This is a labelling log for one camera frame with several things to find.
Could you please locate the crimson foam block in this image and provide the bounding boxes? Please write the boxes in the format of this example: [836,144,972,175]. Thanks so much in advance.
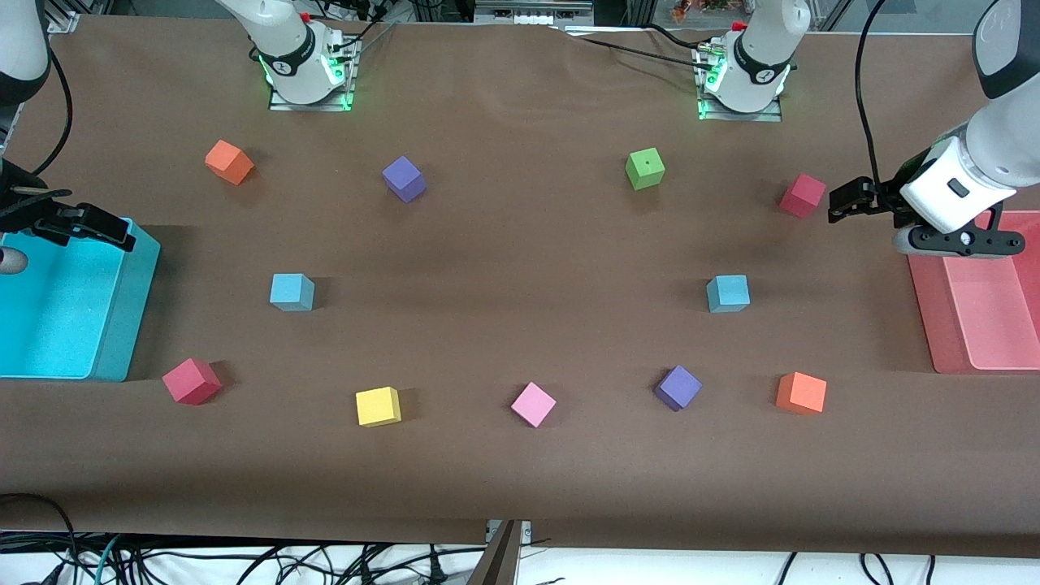
[779,173,827,219]
[162,357,223,406]

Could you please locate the orange foam block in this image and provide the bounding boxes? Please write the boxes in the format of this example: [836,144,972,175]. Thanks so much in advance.
[205,140,255,186]
[775,371,828,416]

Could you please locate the black looped floor cable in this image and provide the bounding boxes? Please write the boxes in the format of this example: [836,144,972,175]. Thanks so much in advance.
[0,492,82,585]

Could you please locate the yellow foam block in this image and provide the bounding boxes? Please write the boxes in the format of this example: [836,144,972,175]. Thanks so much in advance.
[355,386,402,428]

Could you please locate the pink foam block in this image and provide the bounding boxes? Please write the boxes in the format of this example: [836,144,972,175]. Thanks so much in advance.
[510,381,557,429]

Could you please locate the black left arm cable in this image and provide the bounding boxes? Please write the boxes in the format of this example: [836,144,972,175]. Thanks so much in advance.
[853,0,893,194]

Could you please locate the white network switch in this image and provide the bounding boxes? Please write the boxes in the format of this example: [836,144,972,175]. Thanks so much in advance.
[474,0,596,27]

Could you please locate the green foam block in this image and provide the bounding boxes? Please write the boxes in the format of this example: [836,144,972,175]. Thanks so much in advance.
[625,147,666,192]

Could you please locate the brown table cover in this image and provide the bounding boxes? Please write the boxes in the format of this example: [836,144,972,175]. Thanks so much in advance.
[0,15,1040,561]

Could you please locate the purple foam block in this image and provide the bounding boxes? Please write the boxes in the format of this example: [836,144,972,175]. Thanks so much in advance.
[654,365,704,413]
[382,156,427,204]

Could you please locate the dark angled bar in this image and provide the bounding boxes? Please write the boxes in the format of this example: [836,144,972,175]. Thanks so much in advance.
[467,522,522,585]

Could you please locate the black cable on table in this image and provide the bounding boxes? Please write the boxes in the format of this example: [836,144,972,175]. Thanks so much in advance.
[561,23,720,67]

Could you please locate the pink plastic bin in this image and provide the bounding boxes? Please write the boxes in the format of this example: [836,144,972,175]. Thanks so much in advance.
[906,210,1040,375]

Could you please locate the cyan plastic bin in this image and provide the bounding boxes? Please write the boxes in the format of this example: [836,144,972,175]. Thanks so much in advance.
[0,218,162,383]

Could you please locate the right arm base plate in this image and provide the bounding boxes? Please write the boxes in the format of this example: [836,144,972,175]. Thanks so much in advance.
[268,49,356,113]

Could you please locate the light blue foam block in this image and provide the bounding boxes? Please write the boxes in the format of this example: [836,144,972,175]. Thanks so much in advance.
[269,273,315,313]
[706,275,751,314]

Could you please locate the teal floor cable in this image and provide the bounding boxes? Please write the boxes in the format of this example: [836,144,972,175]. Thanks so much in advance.
[93,535,124,585]

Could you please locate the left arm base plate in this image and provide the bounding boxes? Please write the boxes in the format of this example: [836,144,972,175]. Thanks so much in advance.
[697,49,785,123]

